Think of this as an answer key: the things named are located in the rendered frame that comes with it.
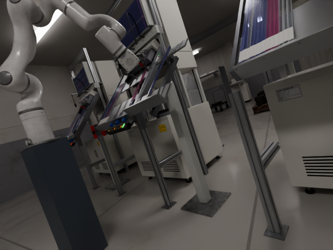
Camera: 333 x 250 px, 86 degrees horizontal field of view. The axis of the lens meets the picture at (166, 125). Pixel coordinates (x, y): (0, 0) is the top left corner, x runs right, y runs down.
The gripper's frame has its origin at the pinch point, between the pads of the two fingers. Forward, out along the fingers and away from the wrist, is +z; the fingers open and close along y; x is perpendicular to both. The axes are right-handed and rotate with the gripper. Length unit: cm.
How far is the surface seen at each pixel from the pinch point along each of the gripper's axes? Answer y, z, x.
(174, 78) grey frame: 17, 30, 37
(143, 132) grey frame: -27.1, 28.6, -4.4
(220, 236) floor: -26, 69, -68
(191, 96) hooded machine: 42, 174, 283
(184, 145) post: -12, 47, -23
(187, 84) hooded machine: 55, 153, 303
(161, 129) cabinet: -22, 50, 21
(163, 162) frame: -34, 55, -11
